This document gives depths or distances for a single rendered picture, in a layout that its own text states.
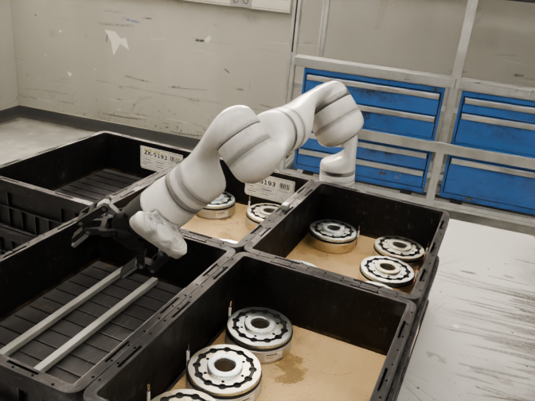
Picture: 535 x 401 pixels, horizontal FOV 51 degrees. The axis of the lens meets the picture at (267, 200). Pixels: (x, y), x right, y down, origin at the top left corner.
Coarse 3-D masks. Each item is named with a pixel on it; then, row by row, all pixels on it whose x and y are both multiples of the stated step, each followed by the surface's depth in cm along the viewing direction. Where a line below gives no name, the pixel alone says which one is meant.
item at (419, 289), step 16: (304, 192) 122; (352, 192) 125; (368, 192) 125; (432, 208) 119; (272, 224) 105; (256, 240) 99; (432, 240) 105; (272, 256) 94; (432, 256) 99; (320, 272) 90; (384, 288) 88; (416, 288) 88; (416, 304) 86
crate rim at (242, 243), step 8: (160, 176) 123; (288, 176) 130; (296, 176) 130; (144, 184) 118; (312, 184) 127; (128, 192) 113; (136, 192) 114; (296, 192) 121; (112, 200) 109; (120, 200) 110; (288, 200) 116; (272, 216) 108; (264, 224) 105; (184, 232) 99; (192, 232) 99; (256, 232) 102; (216, 240) 97; (224, 240) 98; (240, 240) 98; (248, 240) 98; (240, 248) 96
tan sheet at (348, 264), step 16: (304, 240) 123; (368, 240) 125; (288, 256) 115; (304, 256) 116; (320, 256) 117; (336, 256) 117; (352, 256) 118; (368, 256) 118; (336, 272) 111; (352, 272) 112
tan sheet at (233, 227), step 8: (240, 208) 135; (232, 216) 131; (240, 216) 131; (184, 224) 125; (192, 224) 125; (200, 224) 125; (208, 224) 126; (216, 224) 126; (224, 224) 126; (232, 224) 127; (240, 224) 127; (200, 232) 122; (208, 232) 122; (216, 232) 122; (224, 232) 123; (232, 232) 123; (240, 232) 123; (248, 232) 124; (232, 240) 120
